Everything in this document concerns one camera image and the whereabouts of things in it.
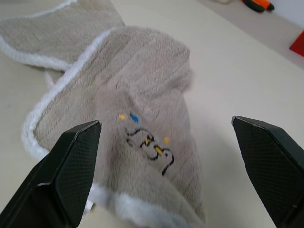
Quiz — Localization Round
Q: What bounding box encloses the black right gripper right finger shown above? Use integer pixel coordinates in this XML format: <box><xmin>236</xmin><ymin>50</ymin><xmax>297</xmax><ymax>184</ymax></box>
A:
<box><xmin>231</xmin><ymin>115</ymin><xmax>304</xmax><ymax>228</ymax></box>

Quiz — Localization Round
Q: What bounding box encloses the beige fleece garment white trim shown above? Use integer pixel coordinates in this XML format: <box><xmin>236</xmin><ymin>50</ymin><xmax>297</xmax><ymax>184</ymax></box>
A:
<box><xmin>0</xmin><ymin>0</ymin><xmax>207</xmax><ymax>228</ymax></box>

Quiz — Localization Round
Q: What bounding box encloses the red flat object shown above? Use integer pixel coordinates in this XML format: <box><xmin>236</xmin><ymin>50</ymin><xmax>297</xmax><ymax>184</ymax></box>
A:
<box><xmin>289</xmin><ymin>30</ymin><xmax>304</xmax><ymax>57</ymax></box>

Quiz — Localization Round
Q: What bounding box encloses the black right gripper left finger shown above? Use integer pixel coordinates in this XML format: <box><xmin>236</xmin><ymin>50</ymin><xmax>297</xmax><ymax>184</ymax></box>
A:
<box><xmin>0</xmin><ymin>120</ymin><xmax>103</xmax><ymax>228</ymax></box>

